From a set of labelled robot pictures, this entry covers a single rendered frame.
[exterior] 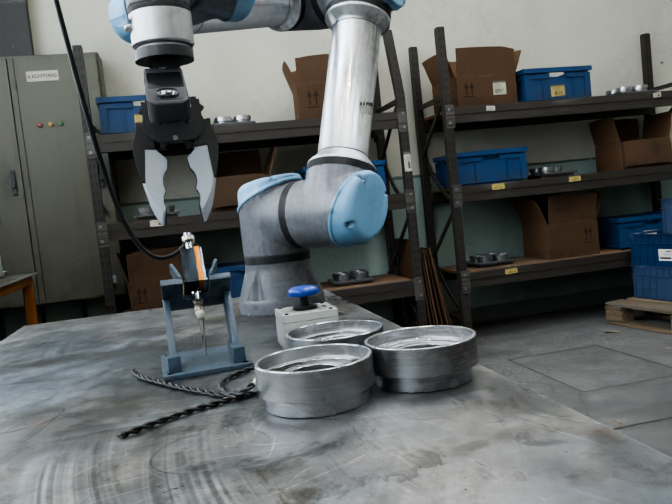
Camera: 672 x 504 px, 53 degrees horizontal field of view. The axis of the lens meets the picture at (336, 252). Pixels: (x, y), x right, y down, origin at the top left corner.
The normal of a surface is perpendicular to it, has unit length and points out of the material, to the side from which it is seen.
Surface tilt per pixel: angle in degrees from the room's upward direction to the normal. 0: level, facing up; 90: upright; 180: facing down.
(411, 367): 90
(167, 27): 90
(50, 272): 90
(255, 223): 93
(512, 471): 0
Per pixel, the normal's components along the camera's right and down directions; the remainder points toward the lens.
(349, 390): 0.55, 0.00
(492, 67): 0.33, 0.09
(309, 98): 0.10, 0.08
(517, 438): -0.11, -0.99
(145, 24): -0.27, 0.09
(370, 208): 0.80, 0.08
